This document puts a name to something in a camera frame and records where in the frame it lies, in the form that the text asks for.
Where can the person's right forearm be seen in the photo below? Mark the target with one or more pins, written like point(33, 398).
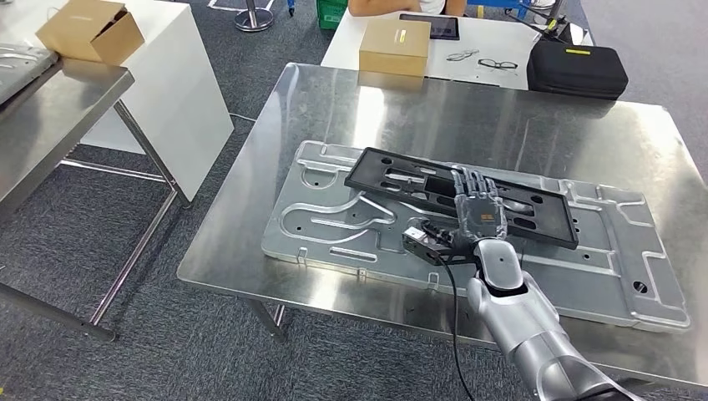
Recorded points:
point(381, 6)

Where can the person's left forearm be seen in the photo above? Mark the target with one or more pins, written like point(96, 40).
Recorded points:
point(454, 5)

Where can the stainless steel workbench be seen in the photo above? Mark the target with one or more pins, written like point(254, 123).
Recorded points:
point(442, 110)

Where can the closed cardboard box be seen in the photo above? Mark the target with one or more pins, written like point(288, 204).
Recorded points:
point(392, 50)

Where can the white table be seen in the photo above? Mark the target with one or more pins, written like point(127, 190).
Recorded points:
point(343, 44)

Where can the green plastic crate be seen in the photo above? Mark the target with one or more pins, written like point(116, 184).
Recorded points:
point(332, 14)

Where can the black tablet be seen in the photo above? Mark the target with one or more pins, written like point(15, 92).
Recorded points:
point(428, 26)

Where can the white cabinet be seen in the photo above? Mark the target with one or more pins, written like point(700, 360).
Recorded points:
point(182, 110)

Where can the blue cart leg with caster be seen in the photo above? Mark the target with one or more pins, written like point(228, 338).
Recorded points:
point(291, 5)

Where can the person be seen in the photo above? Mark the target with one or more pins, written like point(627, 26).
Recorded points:
point(431, 4)

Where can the stamped silver metal panel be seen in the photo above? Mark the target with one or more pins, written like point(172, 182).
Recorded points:
point(586, 288)
point(22, 66)

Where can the black zipper case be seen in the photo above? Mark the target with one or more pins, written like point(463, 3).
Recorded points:
point(575, 72)

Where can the black tripod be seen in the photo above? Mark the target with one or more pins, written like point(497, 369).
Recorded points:
point(547, 22)

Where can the stainless steel side table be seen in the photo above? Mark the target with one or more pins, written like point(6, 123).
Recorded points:
point(55, 110)

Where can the open cardboard box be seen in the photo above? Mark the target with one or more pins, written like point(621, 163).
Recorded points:
point(72, 27)

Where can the pale wrist camera on bracket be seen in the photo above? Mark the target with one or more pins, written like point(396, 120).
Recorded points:
point(415, 237)

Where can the clear frame glasses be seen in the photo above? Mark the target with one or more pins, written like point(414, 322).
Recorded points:
point(462, 53)

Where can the black frame glasses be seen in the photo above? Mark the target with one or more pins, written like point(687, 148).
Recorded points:
point(498, 62)

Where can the chrome stanchion post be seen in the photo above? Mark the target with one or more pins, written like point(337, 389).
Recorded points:
point(254, 21)

